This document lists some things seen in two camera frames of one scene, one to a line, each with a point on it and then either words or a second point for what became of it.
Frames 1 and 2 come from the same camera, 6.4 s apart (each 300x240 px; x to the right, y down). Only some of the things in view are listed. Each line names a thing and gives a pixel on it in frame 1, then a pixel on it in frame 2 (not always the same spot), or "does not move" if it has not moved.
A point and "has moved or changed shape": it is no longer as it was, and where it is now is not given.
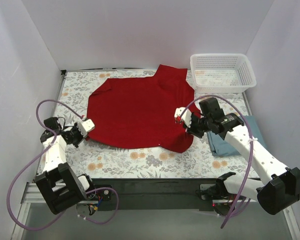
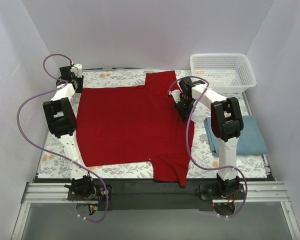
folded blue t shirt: [219, 147] does not move
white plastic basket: [222, 73] does not move
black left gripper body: [78, 137] → [78, 83]
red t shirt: [142, 110] has moved or changed shape
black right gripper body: [194, 128] → [183, 111]
